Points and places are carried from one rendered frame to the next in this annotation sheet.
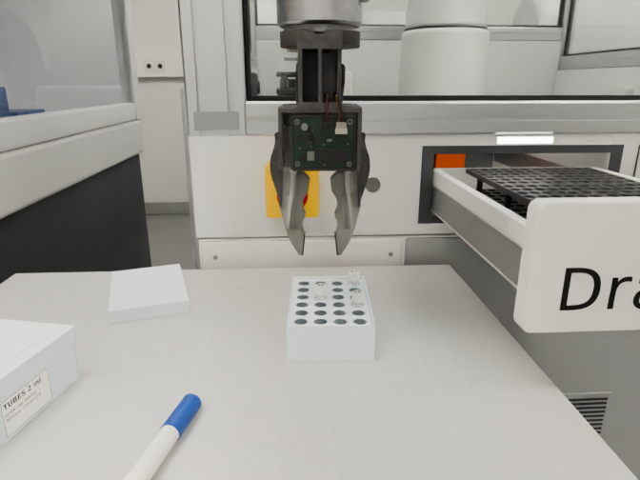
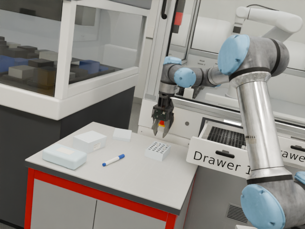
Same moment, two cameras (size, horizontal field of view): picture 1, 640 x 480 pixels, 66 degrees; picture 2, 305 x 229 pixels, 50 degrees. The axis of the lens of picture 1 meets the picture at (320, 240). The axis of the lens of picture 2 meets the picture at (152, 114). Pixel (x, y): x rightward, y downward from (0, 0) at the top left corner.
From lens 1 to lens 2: 1.02 m
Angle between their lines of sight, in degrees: 16
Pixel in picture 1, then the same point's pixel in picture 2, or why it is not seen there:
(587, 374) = not seen: hidden behind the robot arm
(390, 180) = (192, 123)
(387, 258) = (187, 145)
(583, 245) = (199, 147)
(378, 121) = (191, 107)
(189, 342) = (126, 147)
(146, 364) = (117, 148)
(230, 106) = (154, 94)
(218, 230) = (144, 124)
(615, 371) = not seen: hidden behind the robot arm
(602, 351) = not seen: hidden behind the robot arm
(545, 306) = (190, 157)
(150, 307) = (121, 138)
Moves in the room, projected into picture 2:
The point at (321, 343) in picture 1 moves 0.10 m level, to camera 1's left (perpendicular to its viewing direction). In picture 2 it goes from (151, 154) to (131, 148)
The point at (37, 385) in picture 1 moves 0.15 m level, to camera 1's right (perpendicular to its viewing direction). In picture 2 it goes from (99, 144) to (129, 154)
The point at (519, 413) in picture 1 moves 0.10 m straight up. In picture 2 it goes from (180, 176) to (185, 154)
